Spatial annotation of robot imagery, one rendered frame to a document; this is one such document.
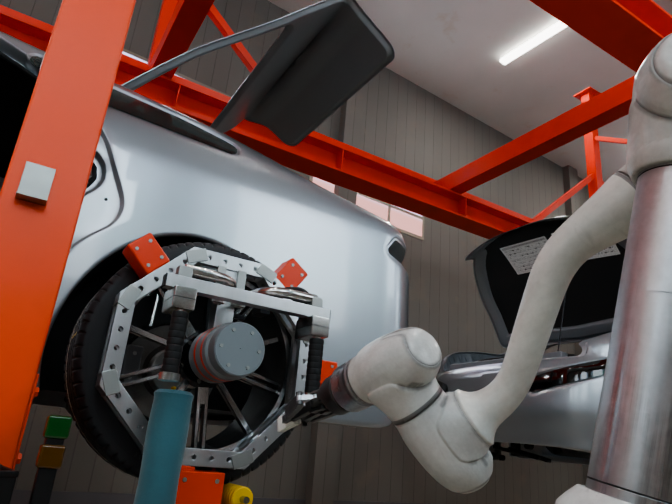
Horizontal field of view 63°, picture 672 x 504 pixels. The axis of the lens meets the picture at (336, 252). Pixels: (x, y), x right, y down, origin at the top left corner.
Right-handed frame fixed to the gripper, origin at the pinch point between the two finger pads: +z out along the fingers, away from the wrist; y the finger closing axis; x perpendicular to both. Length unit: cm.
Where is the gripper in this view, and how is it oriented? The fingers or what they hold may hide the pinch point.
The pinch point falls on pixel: (288, 420)
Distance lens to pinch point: 120.2
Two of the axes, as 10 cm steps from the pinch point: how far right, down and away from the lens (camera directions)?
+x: 0.9, 8.3, -5.4
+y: -8.0, -2.6, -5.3
